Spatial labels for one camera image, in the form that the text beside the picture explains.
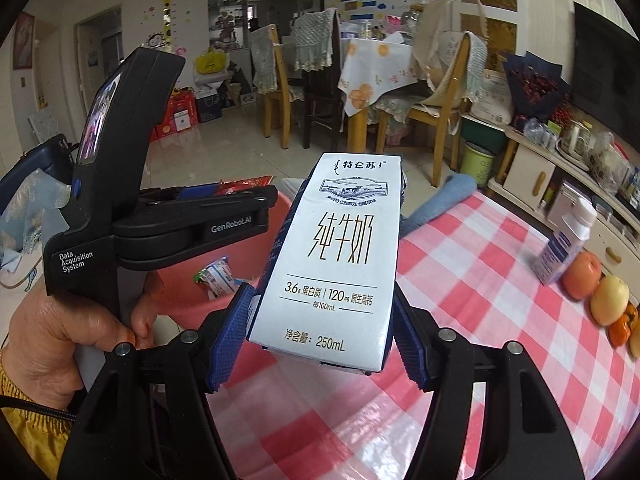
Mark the person's left forearm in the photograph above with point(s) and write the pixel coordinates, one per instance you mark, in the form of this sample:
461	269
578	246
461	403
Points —
30	440

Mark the cream tote bag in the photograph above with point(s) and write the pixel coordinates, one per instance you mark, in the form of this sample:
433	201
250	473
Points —
445	35

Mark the white glass kettle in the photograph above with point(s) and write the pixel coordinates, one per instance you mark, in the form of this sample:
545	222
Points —
575	140

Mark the dark blue bag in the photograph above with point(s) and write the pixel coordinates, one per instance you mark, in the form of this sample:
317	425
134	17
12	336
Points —
45	160

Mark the red foil wrapper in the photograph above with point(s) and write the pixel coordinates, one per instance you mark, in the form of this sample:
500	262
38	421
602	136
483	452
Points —
245	185

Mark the blue green wrapper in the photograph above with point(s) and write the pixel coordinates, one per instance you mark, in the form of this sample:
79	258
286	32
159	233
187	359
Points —
220	277

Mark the pale pink storage box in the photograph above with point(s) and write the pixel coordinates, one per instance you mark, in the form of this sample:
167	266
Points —
567	205

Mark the yellow bag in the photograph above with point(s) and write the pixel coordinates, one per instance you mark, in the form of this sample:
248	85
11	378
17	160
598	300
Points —
210	62

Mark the black television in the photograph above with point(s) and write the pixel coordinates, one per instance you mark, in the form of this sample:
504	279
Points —
605	60

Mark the red white checked tablecloth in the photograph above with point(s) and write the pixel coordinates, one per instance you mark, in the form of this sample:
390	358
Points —
475	310

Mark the yellow apple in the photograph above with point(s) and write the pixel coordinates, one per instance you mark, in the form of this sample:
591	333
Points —
635	342
610	302

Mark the person's left hand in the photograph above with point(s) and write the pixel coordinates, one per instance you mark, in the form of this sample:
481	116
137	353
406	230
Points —
60	340

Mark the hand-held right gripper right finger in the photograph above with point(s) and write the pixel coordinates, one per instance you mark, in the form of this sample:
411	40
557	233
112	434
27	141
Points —
412	345

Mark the dark wooden chair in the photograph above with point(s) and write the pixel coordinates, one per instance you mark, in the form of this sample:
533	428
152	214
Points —
320	110

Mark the glass jar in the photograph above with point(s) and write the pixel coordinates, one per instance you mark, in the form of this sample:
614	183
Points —
415	22

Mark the white television cabinet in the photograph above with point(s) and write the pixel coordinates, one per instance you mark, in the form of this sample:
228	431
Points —
530	170

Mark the white milk carton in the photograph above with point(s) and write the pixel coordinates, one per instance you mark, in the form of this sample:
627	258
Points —
330	260

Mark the dark green box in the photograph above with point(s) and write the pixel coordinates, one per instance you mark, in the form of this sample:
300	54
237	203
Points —
482	135

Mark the light green bucket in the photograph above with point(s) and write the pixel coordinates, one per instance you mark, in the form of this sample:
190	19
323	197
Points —
475	165

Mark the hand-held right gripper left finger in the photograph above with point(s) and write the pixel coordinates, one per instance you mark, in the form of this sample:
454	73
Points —
235	340

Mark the light wooden chair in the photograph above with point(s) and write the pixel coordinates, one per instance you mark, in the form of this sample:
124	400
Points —
440	115
280	105

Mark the dark blue flower bouquet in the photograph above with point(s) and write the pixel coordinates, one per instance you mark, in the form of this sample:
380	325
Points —
535	85

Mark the knitted chair cover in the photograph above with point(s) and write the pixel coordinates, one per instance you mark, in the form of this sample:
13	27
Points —
265	55
315	40
477	70

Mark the white milk bottle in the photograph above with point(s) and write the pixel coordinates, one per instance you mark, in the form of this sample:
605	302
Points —
562	245

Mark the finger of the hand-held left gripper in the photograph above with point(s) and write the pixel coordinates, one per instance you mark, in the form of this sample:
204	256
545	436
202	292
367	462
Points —
200	191
235	225

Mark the framed wall picture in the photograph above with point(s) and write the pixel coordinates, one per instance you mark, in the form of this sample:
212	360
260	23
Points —
23	40

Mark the giraffe wall sticker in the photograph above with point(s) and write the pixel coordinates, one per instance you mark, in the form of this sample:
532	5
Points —
170	0

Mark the light patterned sofa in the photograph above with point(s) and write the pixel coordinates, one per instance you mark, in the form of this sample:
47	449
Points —
30	220

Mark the orange persimmon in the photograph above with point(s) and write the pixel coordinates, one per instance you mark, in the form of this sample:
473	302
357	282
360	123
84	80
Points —
622	325

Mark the blue cushion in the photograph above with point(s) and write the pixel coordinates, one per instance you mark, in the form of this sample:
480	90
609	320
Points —
440	200

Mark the orange red apple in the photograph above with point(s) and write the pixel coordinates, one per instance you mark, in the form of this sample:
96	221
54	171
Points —
582	275

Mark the pile of packets and bottles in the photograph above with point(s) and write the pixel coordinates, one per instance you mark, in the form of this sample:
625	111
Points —
615	165

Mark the stack of red boxes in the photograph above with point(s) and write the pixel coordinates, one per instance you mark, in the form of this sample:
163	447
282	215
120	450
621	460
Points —
175	115

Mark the orange print table cover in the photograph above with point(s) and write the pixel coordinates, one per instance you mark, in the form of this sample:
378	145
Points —
380	70

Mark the pink plastic basin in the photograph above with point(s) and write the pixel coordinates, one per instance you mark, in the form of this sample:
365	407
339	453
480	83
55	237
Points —
180	305

